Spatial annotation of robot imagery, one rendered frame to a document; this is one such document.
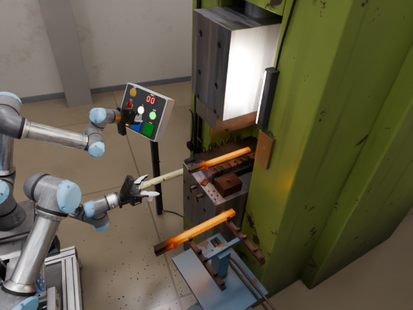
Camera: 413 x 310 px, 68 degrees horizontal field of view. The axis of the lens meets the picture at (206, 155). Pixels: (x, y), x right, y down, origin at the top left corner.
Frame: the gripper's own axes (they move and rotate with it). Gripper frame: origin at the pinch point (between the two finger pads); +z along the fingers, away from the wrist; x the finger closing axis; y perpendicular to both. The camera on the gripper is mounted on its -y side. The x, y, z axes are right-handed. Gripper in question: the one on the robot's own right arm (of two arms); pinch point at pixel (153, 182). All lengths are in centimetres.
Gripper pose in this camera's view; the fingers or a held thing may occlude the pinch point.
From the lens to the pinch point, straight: 160.3
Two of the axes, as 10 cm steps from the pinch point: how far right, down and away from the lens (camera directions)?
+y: -0.5, 7.7, 6.4
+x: 5.0, 5.7, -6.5
